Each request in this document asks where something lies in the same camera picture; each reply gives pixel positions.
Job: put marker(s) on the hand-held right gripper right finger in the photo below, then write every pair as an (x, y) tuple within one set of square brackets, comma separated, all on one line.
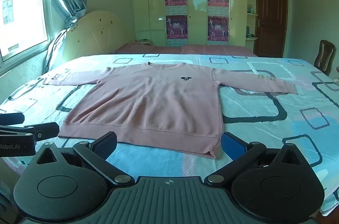
[(233, 145)]

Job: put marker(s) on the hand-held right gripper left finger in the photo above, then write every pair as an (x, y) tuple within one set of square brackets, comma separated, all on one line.
[(106, 145)]

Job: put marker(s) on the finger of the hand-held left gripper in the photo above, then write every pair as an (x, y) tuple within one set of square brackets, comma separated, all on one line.
[(43, 131), (12, 118)]

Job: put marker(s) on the pink sweatshirt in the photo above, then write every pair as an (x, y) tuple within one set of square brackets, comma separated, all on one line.
[(148, 107)]

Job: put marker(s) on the printed light blue bedsheet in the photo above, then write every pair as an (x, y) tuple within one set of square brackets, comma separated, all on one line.
[(264, 133)]

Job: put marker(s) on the stack of papers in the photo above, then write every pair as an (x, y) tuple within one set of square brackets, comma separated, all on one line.
[(143, 41)]

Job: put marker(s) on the cream headboard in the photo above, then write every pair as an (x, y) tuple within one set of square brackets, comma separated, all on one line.
[(100, 33)]

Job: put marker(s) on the window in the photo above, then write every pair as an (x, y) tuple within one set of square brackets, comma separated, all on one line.
[(21, 6)]

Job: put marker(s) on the brown wooden chair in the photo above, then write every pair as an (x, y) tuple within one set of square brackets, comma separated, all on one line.
[(324, 57)]

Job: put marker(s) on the cream corner shelf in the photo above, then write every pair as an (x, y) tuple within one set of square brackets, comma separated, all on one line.
[(251, 15)]

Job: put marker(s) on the brown wooden door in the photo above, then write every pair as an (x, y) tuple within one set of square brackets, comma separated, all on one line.
[(270, 17)]

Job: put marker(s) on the blue bottle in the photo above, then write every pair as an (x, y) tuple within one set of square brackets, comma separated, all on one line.
[(251, 8)]

